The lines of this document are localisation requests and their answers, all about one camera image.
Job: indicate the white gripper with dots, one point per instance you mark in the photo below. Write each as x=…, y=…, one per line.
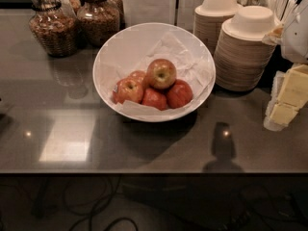
x=296, y=38

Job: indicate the right red apple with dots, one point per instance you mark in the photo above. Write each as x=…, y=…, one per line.
x=179, y=95

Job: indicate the top red-yellow apple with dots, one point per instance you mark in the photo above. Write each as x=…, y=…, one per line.
x=161, y=74

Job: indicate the white bowl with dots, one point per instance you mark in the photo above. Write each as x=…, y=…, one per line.
x=112, y=58

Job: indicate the front middle red apple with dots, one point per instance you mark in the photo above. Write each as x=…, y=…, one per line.
x=153, y=98

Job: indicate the back red apple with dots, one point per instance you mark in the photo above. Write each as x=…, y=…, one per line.
x=139, y=75

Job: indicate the left red apple with sticker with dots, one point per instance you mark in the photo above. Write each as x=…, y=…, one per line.
x=127, y=89

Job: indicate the back stack of paper bowls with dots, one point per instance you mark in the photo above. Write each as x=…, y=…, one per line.
x=208, y=19

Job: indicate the white paper liner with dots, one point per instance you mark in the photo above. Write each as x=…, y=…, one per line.
x=189, y=64

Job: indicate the white napkin dispenser left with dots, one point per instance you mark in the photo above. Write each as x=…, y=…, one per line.
x=144, y=11

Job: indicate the middle glass cereal jar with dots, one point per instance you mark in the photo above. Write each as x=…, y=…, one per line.
x=99, y=20

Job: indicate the glass cereal jar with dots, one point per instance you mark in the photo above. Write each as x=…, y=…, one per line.
x=99, y=20
x=55, y=31

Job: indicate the left glass cereal jar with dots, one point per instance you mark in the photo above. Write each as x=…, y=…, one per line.
x=55, y=31

